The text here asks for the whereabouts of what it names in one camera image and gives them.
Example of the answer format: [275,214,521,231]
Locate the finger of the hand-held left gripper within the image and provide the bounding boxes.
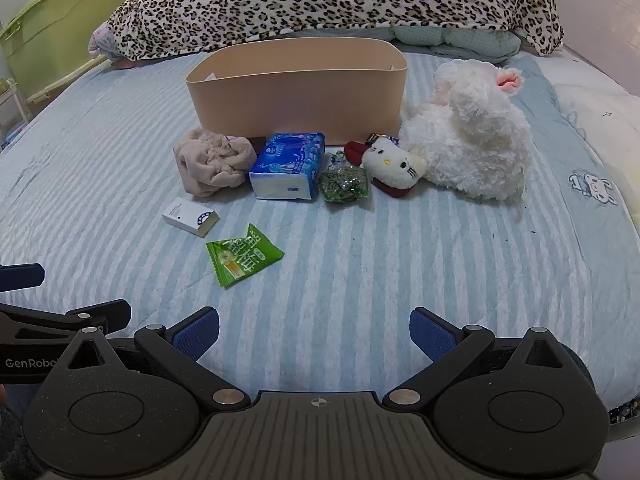
[0,299,132,347]
[0,262,46,294]

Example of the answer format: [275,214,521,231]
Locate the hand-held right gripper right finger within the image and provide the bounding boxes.
[381,308,577,408]

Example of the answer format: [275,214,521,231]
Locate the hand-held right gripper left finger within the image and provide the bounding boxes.
[64,306,252,409]

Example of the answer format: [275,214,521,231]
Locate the green snack packet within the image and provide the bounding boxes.
[205,223,285,289]

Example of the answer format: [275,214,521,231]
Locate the blue striped bed sheet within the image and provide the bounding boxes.
[0,49,640,413]

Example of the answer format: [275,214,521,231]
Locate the small white box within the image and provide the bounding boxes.
[161,197,220,238]

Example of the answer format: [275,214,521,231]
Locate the white shelf rack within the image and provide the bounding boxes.
[0,77,32,152]

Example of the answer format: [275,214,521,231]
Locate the beige fluffy cloth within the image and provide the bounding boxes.
[172,128,257,199]

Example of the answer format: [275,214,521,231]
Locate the clear bag of green candies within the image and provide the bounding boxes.
[318,151,374,206]

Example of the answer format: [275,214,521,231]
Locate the white cat plush red slipper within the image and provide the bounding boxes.
[343,137,429,204]

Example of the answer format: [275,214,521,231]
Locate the blue tissue pack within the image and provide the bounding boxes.
[248,132,327,203]

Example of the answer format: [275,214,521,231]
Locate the small colourful packet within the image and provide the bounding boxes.
[364,132,401,149]

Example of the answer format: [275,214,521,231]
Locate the white fluffy plush toy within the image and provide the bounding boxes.
[397,58,534,204]

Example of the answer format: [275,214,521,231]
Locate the grey-blue cartoon print quilt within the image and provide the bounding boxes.
[502,54,640,283]

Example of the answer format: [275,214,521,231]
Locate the green plastic storage bin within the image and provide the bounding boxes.
[0,0,132,107]

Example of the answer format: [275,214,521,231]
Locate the pink cloth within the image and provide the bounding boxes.
[88,22,151,69]

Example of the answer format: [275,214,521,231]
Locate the beige storage box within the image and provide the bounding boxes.
[185,37,408,146]

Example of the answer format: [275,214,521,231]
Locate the white pillow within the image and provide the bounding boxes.
[540,54,640,173]

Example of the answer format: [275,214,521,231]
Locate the teal checked quilt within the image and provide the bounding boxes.
[389,24,524,59]

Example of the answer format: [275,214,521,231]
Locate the leopard print blanket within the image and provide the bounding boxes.
[102,0,566,62]

